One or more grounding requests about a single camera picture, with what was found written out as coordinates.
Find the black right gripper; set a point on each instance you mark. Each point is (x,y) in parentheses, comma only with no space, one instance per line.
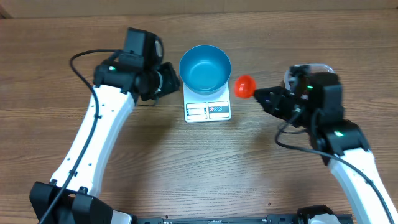
(275,107)

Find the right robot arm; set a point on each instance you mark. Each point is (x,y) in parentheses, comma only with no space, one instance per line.
(340,142)

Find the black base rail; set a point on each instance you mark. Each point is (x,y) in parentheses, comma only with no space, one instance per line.
(311,214)

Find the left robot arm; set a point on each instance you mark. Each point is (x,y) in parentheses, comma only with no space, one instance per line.
(135,72)

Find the white digital kitchen scale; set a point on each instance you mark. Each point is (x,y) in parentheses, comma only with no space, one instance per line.
(200,108)

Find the clear plastic container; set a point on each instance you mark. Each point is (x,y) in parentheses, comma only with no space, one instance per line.
(314,67)

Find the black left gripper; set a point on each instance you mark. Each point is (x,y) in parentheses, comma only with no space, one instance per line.
(173,82)

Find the blue metal bowl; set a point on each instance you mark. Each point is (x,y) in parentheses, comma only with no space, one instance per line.
(205,69)

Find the red scoop with blue handle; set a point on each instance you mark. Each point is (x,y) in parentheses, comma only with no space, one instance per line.
(245,86)

